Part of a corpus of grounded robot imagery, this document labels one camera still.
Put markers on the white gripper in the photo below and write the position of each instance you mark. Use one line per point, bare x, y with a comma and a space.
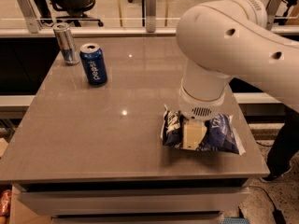
201, 107

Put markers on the blue chip bag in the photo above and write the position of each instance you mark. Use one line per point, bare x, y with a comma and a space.
220, 135

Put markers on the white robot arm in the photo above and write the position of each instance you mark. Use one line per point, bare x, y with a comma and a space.
228, 38

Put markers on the blue pepsi can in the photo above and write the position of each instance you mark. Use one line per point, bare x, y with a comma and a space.
92, 59

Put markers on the silver energy drink can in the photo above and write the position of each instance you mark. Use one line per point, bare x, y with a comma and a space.
66, 43

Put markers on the orange snack bag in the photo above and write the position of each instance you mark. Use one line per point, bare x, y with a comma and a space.
5, 202

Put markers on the person leg dark trousers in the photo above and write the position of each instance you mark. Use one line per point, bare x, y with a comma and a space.
285, 146

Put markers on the black office chair left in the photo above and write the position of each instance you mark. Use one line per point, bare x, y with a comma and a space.
75, 9

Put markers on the cardboard box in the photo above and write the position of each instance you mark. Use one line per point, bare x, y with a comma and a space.
20, 214

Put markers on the centre metal glass bracket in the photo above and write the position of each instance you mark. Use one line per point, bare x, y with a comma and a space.
150, 15

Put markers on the metal glass bracket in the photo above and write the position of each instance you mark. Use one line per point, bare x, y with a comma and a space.
271, 9
29, 15
150, 15

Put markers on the right metal glass bracket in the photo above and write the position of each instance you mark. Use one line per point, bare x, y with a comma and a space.
271, 9

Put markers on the left metal glass bracket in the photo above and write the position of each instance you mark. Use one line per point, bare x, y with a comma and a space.
29, 15

